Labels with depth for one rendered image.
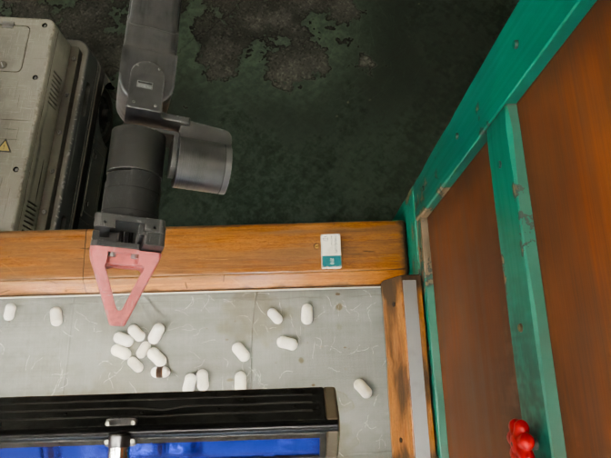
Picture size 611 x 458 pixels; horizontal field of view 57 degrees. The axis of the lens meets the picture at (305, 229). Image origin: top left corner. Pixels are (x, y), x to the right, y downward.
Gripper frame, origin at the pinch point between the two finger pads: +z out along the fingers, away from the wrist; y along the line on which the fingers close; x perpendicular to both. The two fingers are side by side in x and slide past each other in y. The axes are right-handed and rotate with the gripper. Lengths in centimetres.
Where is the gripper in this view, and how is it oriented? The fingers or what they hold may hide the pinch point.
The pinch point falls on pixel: (117, 317)
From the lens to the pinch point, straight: 59.0
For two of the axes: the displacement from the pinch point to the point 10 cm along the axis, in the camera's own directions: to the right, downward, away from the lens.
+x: -9.4, -1.2, -3.2
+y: -3.4, 2.3, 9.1
